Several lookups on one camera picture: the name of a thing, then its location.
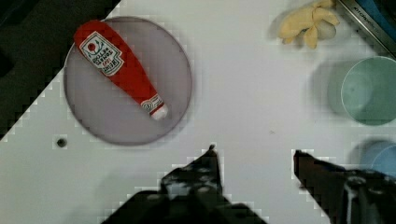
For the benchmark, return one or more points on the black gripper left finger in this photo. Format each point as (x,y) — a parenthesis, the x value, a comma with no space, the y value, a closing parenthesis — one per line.
(188,195)

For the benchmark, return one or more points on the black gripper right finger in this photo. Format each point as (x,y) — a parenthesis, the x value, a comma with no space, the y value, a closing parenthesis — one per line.
(347,196)

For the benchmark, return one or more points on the blue cup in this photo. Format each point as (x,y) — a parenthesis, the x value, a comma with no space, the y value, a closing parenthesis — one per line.
(379,156)

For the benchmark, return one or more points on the green cup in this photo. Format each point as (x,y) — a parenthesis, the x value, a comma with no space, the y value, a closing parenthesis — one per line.
(364,90)

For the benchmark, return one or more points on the grey round plate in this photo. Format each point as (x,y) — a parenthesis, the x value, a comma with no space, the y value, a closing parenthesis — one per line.
(109,113)

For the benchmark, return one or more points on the red ketchup bottle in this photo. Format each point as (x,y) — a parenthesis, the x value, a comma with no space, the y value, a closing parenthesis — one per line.
(106,50)

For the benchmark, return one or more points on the yellow banana peel toy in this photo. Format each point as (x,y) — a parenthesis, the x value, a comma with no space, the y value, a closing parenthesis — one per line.
(314,22)

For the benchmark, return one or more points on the black toaster oven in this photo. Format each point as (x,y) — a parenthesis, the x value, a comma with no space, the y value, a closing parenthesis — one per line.
(377,20)

